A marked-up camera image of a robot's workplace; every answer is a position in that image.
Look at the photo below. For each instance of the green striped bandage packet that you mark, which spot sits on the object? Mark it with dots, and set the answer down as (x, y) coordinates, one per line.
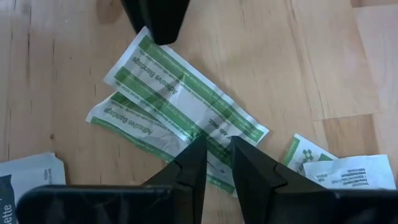
(174, 84)
(298, 152)
(133, 124)

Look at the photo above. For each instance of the white antiseptic towelette packet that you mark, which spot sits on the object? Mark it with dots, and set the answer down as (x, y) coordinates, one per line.
(348, 171)
(28, 171)

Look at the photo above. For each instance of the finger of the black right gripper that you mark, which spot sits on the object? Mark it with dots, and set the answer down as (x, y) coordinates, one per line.
(161, 18)

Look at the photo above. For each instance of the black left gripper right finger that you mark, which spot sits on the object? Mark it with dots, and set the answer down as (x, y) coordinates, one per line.
(258, 180)

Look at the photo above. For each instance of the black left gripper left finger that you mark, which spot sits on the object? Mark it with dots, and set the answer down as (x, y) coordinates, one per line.
(189, 174)

